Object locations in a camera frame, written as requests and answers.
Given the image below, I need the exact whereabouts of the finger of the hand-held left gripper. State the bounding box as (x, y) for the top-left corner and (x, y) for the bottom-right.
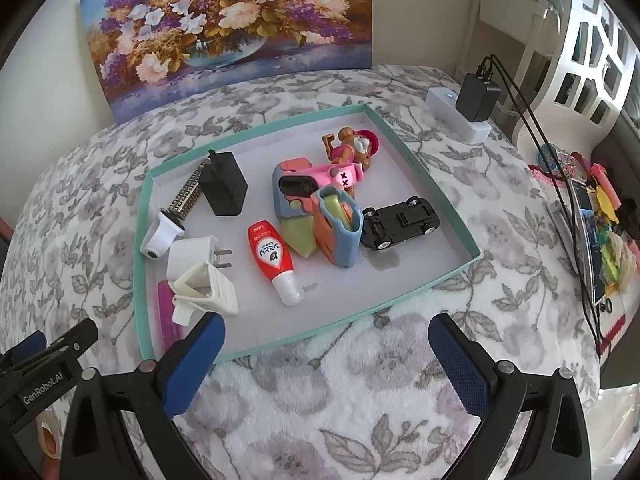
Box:
(46, 317), (100, 366)
(0, 330), (47, 371)

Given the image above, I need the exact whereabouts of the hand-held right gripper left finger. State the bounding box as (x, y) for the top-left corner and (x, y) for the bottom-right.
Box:
(60, 311), (227, 480)

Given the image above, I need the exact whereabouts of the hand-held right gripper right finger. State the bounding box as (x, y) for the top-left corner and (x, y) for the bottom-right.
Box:
(428, 312), (594, 480)

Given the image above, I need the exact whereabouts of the pink plastic bar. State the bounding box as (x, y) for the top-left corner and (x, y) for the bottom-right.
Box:
(157, 280), (184, 356)

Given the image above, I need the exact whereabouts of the cream plastic clip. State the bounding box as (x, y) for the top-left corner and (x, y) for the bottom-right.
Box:
(171, 259), (240, 325)

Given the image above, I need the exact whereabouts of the white plug adapter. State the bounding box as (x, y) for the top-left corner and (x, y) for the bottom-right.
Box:
(166, 236), (234, 281)

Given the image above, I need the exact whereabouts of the white cylindrical gadget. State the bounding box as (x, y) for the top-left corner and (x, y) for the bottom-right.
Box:
(138, 209), (187, 261)

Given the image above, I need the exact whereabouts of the red tube white cap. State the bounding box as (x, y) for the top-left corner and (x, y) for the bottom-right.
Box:
(247, 219), (319, 307)

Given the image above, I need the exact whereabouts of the teal-rimmed white tray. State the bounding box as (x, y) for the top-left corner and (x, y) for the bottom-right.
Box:
(132, 102), (485, 364)

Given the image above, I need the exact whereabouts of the black toy car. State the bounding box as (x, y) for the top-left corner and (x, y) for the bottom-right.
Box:
(360, 197), (442, 251)

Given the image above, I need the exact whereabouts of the blue-rimmed pastel plastic holder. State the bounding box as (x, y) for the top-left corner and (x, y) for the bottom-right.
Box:
(309, 184), (365, 270)

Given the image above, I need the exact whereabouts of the salmon and green plastic holder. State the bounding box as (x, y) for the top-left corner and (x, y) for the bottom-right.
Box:
(272, 157), (321, 259)

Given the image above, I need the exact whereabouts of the black plug adapter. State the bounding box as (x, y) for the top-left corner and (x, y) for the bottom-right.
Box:
(198, 148), (250, 217)

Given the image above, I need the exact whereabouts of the pink plastic toy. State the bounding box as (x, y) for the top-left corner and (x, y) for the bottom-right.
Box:
(277, 162), (364, 196)

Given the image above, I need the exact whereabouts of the brown bear figurine pink hat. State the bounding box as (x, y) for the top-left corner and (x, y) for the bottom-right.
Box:
(321, 127), (382, 199)

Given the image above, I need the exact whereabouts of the person's left hand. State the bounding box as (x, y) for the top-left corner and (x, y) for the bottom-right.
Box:
(36, 407), (64, 473)

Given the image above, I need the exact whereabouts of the grey floral blanket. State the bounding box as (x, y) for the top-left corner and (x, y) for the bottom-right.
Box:
(0, 64), (604, 480)

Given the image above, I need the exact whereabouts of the glossy picture book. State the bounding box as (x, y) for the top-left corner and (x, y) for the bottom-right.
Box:
(546, 179), (622, 307)

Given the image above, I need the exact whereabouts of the pile of colourful small toys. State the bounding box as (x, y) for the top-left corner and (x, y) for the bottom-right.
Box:
(534, 142), (640, 358)

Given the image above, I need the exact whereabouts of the white power strip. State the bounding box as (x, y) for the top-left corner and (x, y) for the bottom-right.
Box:
(425, 85), (492, 142)

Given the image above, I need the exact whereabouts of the black charger block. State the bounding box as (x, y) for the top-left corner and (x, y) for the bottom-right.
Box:
(455, 57), (503, 124)

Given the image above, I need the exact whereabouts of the white chair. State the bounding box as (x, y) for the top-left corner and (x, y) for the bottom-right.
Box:
(512, 0), (640, 147)

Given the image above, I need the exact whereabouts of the floral still-life painting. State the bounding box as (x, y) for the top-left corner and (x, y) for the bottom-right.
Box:
(79, 0), (375, 126)

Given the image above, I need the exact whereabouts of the white shelf unit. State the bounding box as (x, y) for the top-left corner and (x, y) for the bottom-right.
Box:
(472, 0), (564, 92)

